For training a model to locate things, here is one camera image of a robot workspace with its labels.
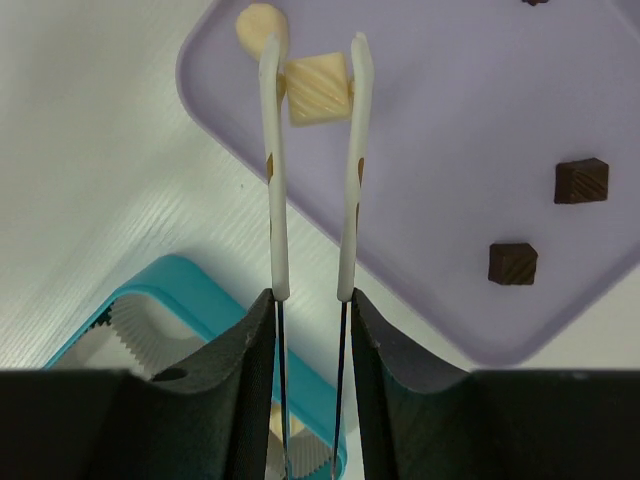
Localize teal chocolate box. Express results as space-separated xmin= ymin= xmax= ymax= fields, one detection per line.
xmin=46 ymin=255 xmax=348 ymax=479

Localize white paper cup front-right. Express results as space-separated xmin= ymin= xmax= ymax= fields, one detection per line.
xmin=53 ymin=294 xmax=204 ymax=379

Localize dark chocolate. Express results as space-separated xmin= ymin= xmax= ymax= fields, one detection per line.
xmin=488 ymin=243 xmax=538 ymax=286
xmin=554 ymin=157 xmax=609 ymax=205
xmin=522 ymin=0 xmax=549 ymax=6

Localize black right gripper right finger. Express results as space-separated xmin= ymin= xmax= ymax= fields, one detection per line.
xmin=351 ymin=291 xmax=639 ymax=479

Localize white metal tweezers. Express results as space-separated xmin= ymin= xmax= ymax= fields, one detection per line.
xmin=258 ymin=32 xmax=375 ymax=479

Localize white square chocolate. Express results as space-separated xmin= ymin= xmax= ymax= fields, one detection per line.
xmin=284 ymin=52 xmax=352 ymax=127

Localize dark chocolate right upper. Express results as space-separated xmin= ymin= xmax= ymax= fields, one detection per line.
xmin=554 ymin=157 xmax=609 ymax=205

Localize dark chocolate right lower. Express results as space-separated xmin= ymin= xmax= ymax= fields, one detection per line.
xmin=488 ymin=243 xmax=538 ymax=286

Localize white paper cup middle-right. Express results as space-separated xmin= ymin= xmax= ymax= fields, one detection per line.
xmin=264 ymin=430 xmax=332 ymax=480

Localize white heart chocolate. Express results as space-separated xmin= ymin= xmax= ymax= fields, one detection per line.
xmin=269 ymin=403 xmax=305 ymax=443

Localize white chocolate far left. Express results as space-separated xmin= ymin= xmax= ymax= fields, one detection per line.
xmin=235 ymin=3 xmax=289 ymax=62

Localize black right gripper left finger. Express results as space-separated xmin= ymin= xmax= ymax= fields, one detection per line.
xmin=1 ymin=290 xmax=276 ymax=479

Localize dark chocolate top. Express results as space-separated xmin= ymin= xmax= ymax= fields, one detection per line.
xmin=522 ymin=0 xmax=549 ymax=6

